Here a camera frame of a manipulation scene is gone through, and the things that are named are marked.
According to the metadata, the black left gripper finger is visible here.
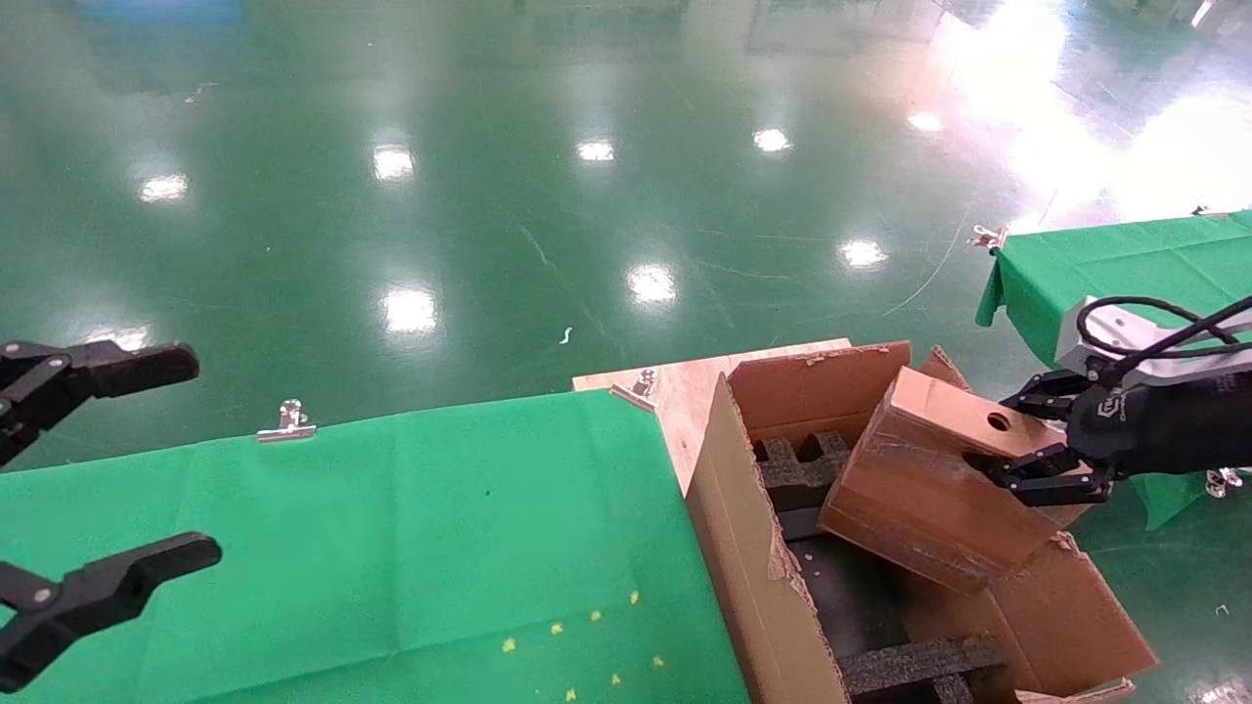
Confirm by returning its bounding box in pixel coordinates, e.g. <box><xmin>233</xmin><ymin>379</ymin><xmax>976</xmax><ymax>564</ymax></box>
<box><xmin>0</xmin><ymin>533</ymin><xmax>223</xmax><ymax>693</ymax></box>
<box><xmin>0</xmin><ymin>340</ymin><xmax>201</xmax><ymax>468</ymax></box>

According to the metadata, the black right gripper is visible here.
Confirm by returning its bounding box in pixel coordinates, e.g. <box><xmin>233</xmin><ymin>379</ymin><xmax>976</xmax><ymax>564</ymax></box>
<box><xmin>963</xmin><ymin>367</ymin><xmax>1252</xmax><ymax>507</ymax></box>

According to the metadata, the small brown cardboard box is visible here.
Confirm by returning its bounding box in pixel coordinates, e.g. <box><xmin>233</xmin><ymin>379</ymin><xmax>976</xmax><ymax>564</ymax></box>
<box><xmin>820</xmin><ymin>365</ymin><xmax>1095</xmax><ymax>597</ymax></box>

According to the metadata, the large open cardboard carton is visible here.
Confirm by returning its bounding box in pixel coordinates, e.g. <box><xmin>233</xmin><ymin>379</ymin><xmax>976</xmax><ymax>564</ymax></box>
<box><xmin>685</xmin><ymin>339</ymin><xmax>1160</xmax><ymax>704</ymax></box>

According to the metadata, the green tablecloth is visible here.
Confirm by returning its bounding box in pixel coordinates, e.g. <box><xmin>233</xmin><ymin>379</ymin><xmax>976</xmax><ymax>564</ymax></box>
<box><xmin>0</xmin><ymin>389</ymin><xmax>752</xmax><ymax>704</ymax></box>
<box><xmin>976</xmin><ymin>210</ymin><xmax>1252</xmax><ymax>531</ymax></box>

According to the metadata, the black foam insert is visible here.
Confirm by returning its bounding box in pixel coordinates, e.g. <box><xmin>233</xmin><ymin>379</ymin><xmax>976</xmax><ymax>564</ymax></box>
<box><xmin>753</xmin><ymin>430</ymin><xmax>1008</xmax><ymax>704</ymax></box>

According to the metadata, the grey wrist camera housing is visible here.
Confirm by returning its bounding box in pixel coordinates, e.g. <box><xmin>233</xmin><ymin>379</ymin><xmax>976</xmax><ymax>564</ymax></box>
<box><xmin>1054</xmin><ymin>296</ymin><xmax>1252</xmax><ymax>387</ymax></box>

